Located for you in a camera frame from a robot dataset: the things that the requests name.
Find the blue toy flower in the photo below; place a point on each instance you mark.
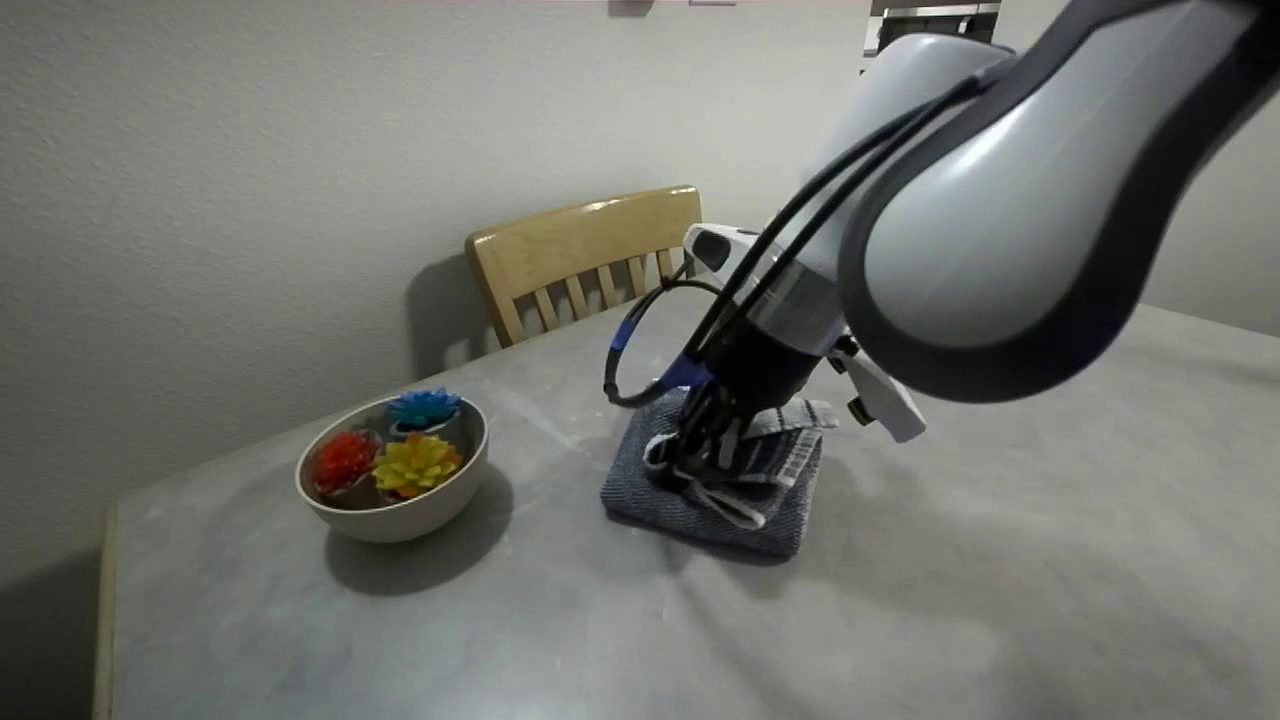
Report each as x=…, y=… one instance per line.
x=422, y=409

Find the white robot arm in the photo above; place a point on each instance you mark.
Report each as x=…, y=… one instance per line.
x=983, y=220

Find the blue grey towel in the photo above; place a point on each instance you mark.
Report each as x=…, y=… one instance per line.
x=712, y=514

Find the red toy flower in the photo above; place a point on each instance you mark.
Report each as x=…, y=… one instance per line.
x=341, y=461

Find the wooden chair behind table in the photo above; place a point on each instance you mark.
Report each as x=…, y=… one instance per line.
x=578, y=261

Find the beige bowl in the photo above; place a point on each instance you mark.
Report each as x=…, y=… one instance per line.
x=372, y=519

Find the yellow toy flower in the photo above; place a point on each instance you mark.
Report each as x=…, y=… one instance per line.
x=415, y=466

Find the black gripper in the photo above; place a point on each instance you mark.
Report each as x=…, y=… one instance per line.
x=746, y=375

